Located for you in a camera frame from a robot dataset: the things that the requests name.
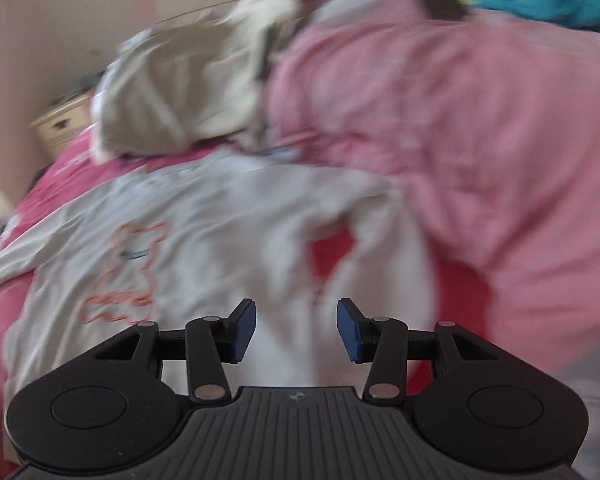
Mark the cream nightstand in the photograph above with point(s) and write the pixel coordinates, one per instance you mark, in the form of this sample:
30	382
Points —
60	125

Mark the light pink quilt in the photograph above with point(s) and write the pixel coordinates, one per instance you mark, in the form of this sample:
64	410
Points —
455	135

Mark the dark smartphone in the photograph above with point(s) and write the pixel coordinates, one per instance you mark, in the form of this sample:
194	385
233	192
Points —
445	9

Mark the pink floral fleece blanket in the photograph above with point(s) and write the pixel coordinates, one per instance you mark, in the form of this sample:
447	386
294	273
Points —
65	170

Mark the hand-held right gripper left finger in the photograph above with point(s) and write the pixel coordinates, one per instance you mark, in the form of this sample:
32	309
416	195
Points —
242	332

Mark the white sweatshirt with bear outline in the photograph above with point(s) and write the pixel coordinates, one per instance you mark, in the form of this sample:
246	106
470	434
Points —
230	220

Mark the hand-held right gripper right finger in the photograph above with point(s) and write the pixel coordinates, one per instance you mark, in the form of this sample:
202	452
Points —
349	332

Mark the cream jacket with black stripe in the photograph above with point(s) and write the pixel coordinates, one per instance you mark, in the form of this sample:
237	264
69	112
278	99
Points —
265	10

